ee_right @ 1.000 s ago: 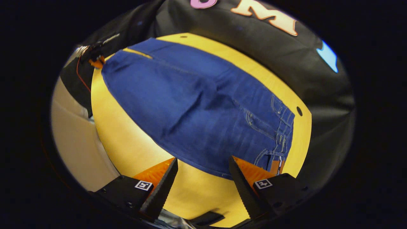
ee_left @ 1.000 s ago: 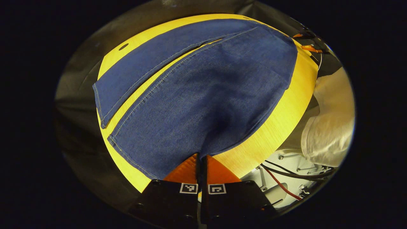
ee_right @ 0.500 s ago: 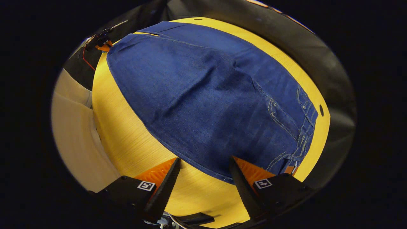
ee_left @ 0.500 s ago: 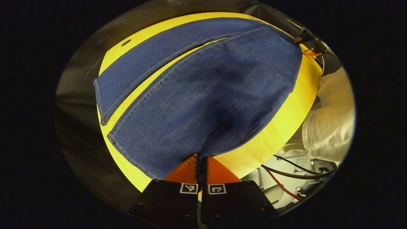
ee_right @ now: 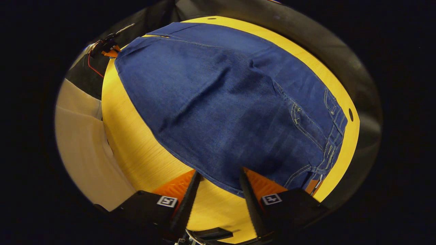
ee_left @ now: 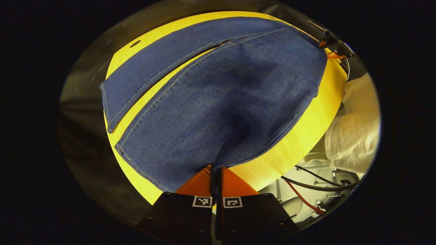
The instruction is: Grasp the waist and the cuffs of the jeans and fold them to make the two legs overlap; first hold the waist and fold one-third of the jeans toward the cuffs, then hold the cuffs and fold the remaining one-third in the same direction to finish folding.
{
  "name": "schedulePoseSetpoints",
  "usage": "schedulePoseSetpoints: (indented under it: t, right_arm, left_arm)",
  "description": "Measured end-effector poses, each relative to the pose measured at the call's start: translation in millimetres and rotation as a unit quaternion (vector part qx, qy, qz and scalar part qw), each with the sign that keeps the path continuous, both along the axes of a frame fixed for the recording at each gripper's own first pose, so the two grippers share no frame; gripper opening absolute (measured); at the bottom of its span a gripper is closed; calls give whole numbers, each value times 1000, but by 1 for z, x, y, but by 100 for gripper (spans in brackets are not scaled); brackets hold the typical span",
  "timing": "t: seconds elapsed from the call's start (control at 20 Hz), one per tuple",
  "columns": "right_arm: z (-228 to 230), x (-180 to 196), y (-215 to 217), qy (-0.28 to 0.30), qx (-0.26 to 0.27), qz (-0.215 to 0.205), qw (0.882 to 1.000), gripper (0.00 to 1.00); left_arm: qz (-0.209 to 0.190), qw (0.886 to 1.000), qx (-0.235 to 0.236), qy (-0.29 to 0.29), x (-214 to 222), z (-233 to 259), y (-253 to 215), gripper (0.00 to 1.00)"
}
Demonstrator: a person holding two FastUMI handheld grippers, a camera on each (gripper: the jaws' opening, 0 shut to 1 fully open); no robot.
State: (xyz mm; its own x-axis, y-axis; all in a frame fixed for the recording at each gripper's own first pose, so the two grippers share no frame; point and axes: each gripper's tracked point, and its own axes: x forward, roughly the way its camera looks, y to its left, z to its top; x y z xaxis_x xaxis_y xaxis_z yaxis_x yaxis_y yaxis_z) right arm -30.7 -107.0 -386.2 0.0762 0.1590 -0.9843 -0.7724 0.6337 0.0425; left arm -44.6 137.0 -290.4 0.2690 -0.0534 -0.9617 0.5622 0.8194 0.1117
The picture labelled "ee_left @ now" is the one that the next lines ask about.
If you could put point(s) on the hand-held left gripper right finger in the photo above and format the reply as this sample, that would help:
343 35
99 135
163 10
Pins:
252 221

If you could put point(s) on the blue denim jeans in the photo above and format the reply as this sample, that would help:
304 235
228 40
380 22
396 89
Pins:
221 102

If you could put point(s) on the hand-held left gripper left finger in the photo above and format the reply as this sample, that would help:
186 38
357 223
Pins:
184 221

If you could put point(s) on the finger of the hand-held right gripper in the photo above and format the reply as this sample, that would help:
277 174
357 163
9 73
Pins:
337 53
328 39

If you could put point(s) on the person's cream clothing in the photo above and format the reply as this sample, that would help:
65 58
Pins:
354 136

